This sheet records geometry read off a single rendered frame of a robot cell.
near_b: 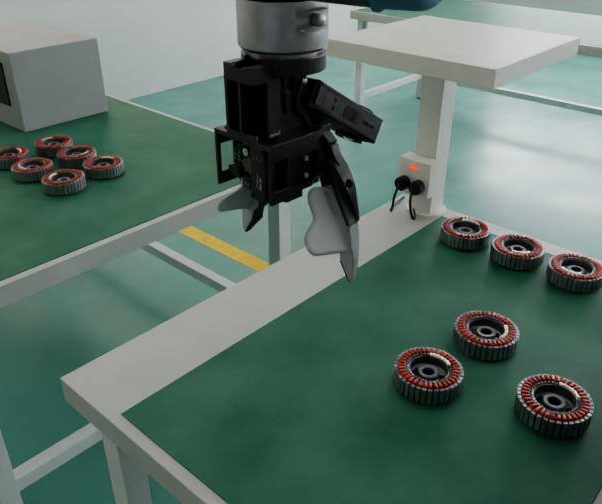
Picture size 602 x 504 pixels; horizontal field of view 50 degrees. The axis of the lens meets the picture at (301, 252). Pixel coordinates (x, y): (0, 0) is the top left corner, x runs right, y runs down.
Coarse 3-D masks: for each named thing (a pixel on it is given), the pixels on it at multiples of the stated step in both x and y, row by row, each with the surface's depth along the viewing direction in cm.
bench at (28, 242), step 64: (0, 128) 220; (64, 128) 220; (128, 128) 220; (192, 128) 220; (0, 192) 174; (128, 192) 174; (192, 192) 174; (0, 256) 144; (64, 256) 145; (0, 448) 152; (64, 448) 168
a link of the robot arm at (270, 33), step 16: (240, 0) 50; (256, 0) 55; (240, 16) 51; (256, 16) 49; (272, 16) 49; (288, 16) 49; (304, 16) 50; (320, 16) 50; (240, 32) 51; (256, 32) 50; (272, 32) 50; (288, 32) 50; (304, 32) 50; (320, 32) 51; (256, 48) 51; (272, 48) 50; (288, 48) 50; (304, 48) 50; (320, 48) 52
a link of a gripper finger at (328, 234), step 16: (320, 192) 57; (320, 208) 57; (336, 208) 58; (320, 224) 57; (336, 224) 58; (352, 224) 58; (304, 240) 56; (320, 240) 56; (336, 240) 58; (352, 240) 58; (352, 256) 58; (352, 272) 59
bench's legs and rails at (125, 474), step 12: (108, 444) 115; (108, 456) 118; (120, 456) 114; (120, 468) 116; (132, 468) 118; (120, 480) 118; (132, 480) 119; (144, 480) 121; (120, 492) 121; (132, 492) 120; (144, 492) 123
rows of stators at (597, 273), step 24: (456, 240) 146; (480, 240) 145; (504, 240) 144; (528, 240) 144; (504, 264) 139; (528, 264) 138; (552, 264) 134; (576, 264) 137; (600, 264) 134; (576, 288) 131
